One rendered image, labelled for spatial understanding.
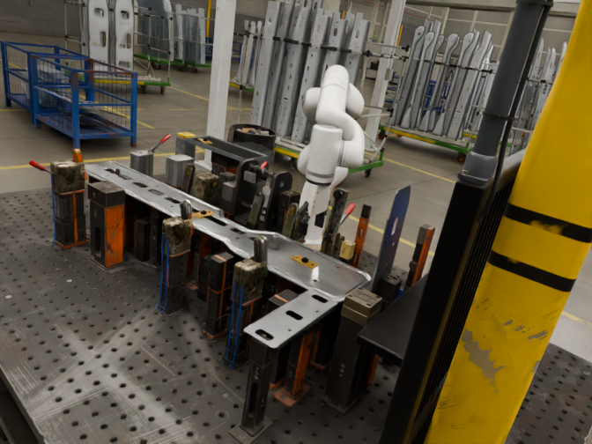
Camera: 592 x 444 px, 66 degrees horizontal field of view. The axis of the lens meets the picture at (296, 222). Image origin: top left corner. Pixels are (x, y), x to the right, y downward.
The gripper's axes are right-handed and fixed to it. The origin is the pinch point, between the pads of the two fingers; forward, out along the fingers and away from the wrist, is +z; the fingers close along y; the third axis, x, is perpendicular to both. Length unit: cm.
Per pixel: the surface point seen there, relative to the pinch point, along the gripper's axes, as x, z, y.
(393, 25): -281, -89, -625
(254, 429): 17, 41, 39
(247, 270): -3.5, 7.7, 24.6
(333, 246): 2.3, 9.5, -12.9
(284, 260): -5.0, 12.1, 4.6
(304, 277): 5.5, 12.1, 8.2
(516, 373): 66, -18, 53
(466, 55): -205, -62, -799
